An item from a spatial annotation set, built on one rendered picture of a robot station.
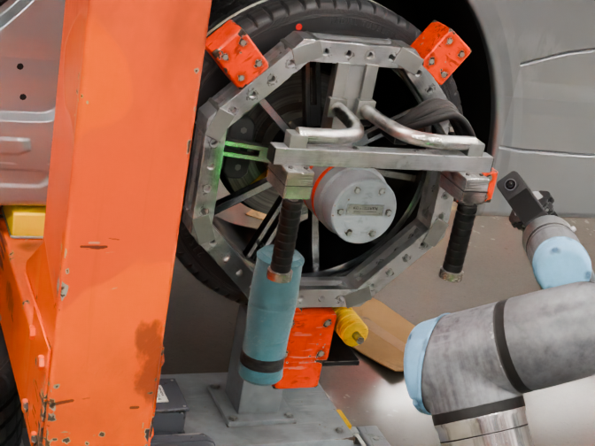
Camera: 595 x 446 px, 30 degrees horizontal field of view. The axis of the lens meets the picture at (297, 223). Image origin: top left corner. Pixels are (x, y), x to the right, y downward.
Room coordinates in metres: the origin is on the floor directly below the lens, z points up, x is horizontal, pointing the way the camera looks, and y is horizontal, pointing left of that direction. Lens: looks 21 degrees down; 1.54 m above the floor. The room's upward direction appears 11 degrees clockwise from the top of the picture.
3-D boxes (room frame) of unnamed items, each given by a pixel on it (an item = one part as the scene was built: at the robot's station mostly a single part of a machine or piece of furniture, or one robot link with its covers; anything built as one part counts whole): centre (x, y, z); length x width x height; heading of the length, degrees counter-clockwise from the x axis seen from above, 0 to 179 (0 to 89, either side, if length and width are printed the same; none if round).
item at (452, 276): (1.89, -0.29, 0.83); 0.04 x 0.04 x 0.16
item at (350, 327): (2.17, -0.11, 0.51); 0.29 x 0.06 x 0.06; 25
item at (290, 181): (1.77, 0.03, 0.93); 0.09 x 0.05 x 0.05; 25
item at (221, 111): (2.03, -0.04, 0.85); 0.54 x 0.07 x 0.54; 115
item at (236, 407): (2.18, 0.03, 0.32); 0.40 x 0.30 x 0.28; 115
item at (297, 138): (1.88, 0.00, 1.03); 0.19 x 0.18 x 0.11; 25
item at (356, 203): (1.96, -0.07, 0.85); 0.21 x 0.14 x 0.14; 25
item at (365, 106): (1.96, -0.18, 1.03); 0.19 x 0.18 x 0.11; 25
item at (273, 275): (1.74, 0.01, 0.83); 0.04 x 0.04 x 0.16
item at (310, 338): (2.06, -0.03, 0.48); 0.16 x 0.12 x 0.17; 25
